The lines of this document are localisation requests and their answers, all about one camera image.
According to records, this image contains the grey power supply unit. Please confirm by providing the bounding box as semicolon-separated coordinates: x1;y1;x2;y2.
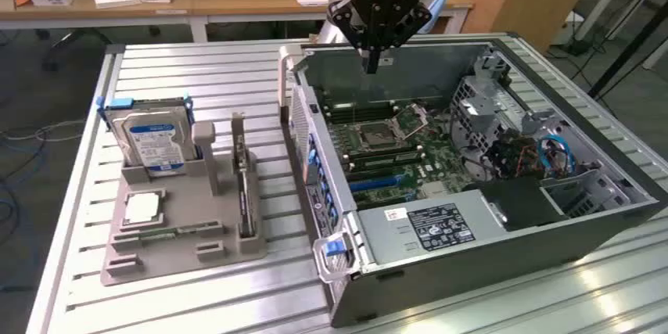
356;189;508;265

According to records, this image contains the CPU socket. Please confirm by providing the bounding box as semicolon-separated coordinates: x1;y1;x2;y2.
353;122;399;150

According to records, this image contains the blue floor cable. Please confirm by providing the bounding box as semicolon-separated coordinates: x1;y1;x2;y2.
0;130;44;292

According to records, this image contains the white table frame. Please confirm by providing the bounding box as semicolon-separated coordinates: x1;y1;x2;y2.
573;0;668;71

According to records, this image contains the red and black wire bundle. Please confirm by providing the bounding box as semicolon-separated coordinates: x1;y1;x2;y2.
489;136;541;178

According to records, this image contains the green RAM stick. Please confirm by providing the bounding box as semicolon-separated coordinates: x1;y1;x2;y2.
117;221;220;242

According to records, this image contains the installed black RAM stick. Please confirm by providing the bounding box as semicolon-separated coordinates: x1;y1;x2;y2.
353;151;423;171

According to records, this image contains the open grey PC case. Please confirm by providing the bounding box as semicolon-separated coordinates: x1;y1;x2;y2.
277;32;668;329

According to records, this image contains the graphics card with metal bracket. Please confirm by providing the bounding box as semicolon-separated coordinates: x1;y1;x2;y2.
228;111;260;239

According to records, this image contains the hard disk in blue caddy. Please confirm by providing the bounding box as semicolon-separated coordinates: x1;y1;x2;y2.
96;95;197;178

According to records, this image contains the blue case latch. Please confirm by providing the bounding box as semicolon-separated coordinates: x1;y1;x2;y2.
323;238;348;259

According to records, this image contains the silver CPU chip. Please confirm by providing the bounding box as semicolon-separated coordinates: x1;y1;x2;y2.
124;192;161;222

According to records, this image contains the perforated metal disk bay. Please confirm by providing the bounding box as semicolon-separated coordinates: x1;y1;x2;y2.
448;52;529;155

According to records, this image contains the grey parts rack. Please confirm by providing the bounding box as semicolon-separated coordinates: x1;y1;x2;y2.
99;120;268;287

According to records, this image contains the black stand pole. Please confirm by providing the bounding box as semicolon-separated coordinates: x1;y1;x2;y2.
588;0;668;97

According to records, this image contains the black office chair base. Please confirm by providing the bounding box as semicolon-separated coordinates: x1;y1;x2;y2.
41;31;113;73

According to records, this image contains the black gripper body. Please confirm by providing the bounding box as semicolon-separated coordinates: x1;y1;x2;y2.
348;0;428;52

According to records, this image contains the blue data wire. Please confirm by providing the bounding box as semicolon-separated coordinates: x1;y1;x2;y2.
539;134;579;178

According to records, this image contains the green motherboard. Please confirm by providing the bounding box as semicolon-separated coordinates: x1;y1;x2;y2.
320;87;471;212

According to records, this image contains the wooden desk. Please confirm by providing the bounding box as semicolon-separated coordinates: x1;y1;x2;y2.
0;0;476;44

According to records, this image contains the metal socket cover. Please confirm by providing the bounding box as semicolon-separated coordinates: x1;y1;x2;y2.
391;103;432;140

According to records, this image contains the black plastic air shroud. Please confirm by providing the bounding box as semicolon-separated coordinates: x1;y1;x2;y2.
479;174;569;232

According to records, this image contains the grey floor cable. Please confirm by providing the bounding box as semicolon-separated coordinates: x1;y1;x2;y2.
0;121;84;144

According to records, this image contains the blue expansion slot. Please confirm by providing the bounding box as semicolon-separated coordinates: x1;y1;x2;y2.
348;175;403;193

